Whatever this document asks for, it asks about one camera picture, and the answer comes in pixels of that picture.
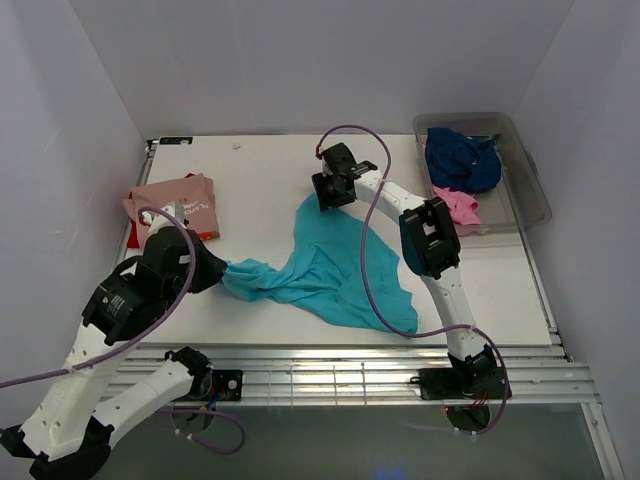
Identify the navy blue crumpled t-shirt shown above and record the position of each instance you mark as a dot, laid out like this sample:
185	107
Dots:
469	164

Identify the pink crumpled t-shirt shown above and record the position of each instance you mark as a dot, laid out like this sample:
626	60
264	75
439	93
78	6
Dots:
462	206

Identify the teal t-shirt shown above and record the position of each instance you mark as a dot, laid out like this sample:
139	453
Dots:
323	275

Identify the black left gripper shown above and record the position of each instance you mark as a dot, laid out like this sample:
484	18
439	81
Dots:
211	267

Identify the blue white label sticker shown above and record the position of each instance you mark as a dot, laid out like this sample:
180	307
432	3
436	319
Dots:
173	140

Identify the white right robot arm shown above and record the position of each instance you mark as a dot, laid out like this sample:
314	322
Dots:
431	249

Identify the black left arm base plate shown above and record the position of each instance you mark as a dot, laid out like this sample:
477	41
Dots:
218	385

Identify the folded pink printed t-shirt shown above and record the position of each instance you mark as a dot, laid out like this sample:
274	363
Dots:
199	213

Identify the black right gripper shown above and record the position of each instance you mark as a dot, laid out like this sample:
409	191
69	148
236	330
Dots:
327	191

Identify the aluminium frame rail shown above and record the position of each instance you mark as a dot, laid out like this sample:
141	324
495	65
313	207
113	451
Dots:
291	377

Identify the folded red t-shirt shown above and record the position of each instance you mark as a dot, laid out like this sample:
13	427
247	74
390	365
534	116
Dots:
158	194

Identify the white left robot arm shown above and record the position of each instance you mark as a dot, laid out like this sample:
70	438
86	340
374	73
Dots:
73	430

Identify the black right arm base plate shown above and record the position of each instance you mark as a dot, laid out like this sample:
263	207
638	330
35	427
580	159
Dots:
446	384

